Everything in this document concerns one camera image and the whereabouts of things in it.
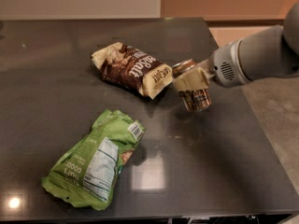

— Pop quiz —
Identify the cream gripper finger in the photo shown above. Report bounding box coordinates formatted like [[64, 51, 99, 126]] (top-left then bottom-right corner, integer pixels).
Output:
[[173, 67, 209, 91]]

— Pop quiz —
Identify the orange soda can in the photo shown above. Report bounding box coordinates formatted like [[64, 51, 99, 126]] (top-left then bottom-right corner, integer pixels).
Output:
[[172, 59, 211, 111]]

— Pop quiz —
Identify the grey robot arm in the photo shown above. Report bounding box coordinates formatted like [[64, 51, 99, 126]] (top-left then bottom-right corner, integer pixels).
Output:
[[173, 3, 299, 91]]

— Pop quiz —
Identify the brown cream chip bag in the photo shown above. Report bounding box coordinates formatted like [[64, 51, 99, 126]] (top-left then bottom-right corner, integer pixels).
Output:
[[92, 42, 173, 99]]

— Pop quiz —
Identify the green snack bag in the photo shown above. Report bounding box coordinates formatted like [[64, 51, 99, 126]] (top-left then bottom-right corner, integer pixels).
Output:
[[42, 110, 145, 211]]

